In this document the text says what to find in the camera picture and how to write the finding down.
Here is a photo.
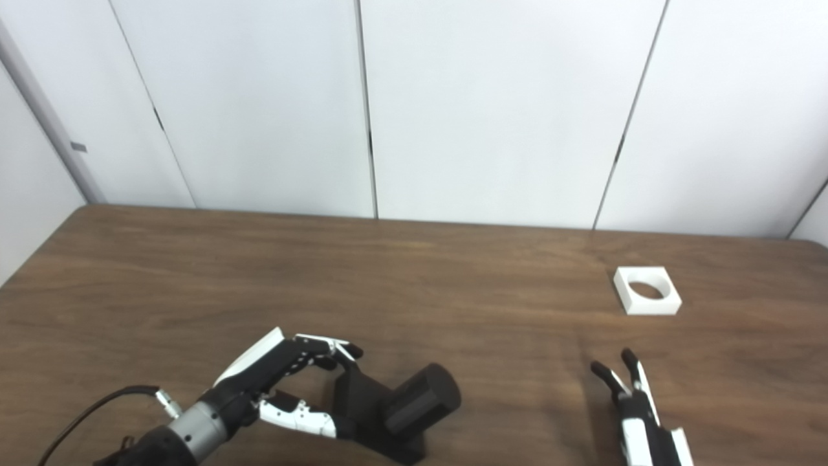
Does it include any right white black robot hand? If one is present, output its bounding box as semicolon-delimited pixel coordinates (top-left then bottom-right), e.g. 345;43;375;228
590;348;694;466

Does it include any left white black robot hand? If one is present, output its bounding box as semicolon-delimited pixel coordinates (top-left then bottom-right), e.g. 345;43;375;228
212;327;364;439

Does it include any white square piece with hole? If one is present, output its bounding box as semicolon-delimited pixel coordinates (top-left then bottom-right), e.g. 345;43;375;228
613;266;682;316

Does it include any black peg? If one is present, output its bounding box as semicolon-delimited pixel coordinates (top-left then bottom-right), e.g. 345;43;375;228
332;362;463;465

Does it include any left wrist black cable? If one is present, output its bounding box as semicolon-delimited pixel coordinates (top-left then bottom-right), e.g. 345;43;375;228
37;385;185;466

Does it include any grey wall corner post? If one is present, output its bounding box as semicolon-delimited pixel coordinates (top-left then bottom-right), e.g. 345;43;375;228
0;19;107;205

